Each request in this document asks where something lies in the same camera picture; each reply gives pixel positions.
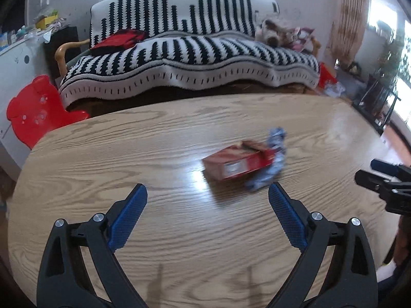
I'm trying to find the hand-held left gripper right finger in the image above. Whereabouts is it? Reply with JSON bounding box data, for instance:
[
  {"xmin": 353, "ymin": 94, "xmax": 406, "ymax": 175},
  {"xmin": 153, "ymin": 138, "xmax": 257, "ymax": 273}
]
[{"xmin": 266, "ymin": 182, "xmax": 378, "ymax": 308}]

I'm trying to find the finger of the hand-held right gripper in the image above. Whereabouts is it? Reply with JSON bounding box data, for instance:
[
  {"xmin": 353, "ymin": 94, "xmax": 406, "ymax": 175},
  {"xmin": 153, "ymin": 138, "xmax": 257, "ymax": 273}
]
[
  {"xmin": 370, "ymin": 159, "xmax": 411, "ymax": 176},
  {"xmin": 355, "ymin": 169, "xmax": 391, "ymax": 197}
]

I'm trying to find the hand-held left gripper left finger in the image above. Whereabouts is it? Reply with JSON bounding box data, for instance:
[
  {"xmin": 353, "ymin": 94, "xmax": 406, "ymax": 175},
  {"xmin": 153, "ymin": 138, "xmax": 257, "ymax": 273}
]
[{"xmin": 37, "ymin": 184, "xmax": 148, "ymax": 308}]

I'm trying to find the red cardboard box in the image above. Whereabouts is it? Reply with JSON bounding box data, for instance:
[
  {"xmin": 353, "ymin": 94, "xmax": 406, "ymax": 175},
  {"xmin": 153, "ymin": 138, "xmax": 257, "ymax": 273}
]
[{"xmin": 202, "ymin": 139, "xmax": 277, "ymax": 182}]

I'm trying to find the blue and white wrapper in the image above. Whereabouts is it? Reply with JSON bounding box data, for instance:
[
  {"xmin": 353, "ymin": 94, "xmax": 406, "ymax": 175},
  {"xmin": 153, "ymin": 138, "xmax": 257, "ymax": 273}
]
[{"xmin": 246, "ymin": 127, "xmax": 288, "ymax": 192}]

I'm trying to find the pile of white papers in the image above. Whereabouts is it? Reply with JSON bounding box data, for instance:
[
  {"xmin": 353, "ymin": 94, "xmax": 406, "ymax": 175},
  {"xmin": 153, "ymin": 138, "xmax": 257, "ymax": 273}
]
[{"xmin": 324, "ymin": 82, "xmax": 347, "ymax": 99}]

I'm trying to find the red bag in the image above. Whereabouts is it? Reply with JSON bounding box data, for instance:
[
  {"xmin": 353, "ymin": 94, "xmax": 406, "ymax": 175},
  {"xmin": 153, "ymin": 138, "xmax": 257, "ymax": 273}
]
[{"xmin": 318, "ymin": 63, "xmax": 338, "ymax": 90}]

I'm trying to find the green potted plant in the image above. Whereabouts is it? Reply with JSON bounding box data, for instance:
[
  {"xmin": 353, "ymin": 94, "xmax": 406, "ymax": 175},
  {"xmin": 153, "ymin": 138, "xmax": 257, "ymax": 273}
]
[{"xmin": 380, "ymin": 22, "xmax": 411, "ymax": 82}]

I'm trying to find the red bear-shaped chair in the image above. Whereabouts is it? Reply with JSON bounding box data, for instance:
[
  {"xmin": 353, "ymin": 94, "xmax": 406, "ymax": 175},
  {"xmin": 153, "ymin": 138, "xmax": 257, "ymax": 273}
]
[{"xmin": 6, "ymin": 75, "xmax": 90, "ymax": 150}]

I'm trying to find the beige curtain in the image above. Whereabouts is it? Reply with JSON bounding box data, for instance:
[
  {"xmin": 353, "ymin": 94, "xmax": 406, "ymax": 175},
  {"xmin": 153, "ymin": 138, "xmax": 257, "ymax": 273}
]
[{"xmin": 331, "ymin": 0, "xmax": 370, "ymax": 68}]

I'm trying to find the brown plush toy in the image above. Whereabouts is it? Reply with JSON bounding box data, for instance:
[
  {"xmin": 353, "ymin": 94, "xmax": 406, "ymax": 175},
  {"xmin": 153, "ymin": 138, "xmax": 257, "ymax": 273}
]
[{"xmin": 255, "ymin": 16, "xmax": 301, "ymax": 46}]

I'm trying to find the red cushion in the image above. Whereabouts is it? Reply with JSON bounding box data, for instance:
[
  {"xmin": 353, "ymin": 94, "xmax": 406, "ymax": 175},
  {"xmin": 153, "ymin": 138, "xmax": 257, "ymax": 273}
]
[{"xmin": 90, "ymin": 29, "xmax": 150, "ymax": 51}]

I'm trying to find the black white striped sofa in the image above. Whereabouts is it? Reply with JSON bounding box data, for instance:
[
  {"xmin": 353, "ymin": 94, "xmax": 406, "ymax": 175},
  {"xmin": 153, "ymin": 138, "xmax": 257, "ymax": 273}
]
[{"xmin": 58, "ymin": 0, "xmax": 320, "ymax": 110}]

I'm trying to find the white cabinet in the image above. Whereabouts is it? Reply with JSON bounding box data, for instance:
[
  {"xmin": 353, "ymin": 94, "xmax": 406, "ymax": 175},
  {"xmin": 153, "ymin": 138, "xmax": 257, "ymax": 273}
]
[{"xmin": 0, "ymin": 30, "xmax": 61, "ymax": 175}]

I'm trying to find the yellow box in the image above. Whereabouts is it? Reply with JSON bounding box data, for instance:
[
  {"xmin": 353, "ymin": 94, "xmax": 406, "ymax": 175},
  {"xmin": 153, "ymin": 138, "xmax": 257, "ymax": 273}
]
[{"xmin": 35, "ymin": 16, "xmax": 54, "ymax": 30}]

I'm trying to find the wooden frame sofa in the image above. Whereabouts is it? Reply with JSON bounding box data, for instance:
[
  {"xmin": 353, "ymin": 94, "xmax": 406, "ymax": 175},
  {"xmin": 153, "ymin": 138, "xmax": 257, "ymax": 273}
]
[{"xmin": 54, "ymin": 37, "xmax": 322, "ymax": 116}]

